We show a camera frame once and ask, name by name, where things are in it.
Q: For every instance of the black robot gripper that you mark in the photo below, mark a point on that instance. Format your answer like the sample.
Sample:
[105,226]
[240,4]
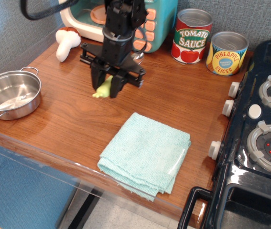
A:
[110,53]

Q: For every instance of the spoon with yellow handle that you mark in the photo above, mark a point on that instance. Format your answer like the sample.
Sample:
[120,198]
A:
[131,69]

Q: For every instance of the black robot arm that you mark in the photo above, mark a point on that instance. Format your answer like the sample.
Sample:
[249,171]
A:
[123,18]

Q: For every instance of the teal toy microwave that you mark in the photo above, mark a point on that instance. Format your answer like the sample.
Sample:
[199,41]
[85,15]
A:
[88,18]

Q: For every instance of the white plush mushroom toy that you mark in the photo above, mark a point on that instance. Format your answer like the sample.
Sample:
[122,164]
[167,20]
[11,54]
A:
[67,38]

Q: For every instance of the light teal folded cloth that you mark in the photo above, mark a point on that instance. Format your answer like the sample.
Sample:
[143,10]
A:
[145,156]

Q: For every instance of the tomato sauce can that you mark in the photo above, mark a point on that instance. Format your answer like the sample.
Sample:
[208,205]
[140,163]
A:
[192,30]

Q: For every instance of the stainless steel pot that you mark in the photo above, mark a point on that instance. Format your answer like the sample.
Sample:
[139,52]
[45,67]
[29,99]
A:
[20,93]

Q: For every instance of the pineapple slices can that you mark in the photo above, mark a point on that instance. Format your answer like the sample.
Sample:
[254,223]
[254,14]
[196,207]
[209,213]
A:
[226,53]

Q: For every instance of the black toy stove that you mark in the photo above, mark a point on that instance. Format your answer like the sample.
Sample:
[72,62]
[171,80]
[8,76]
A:
[241,194]

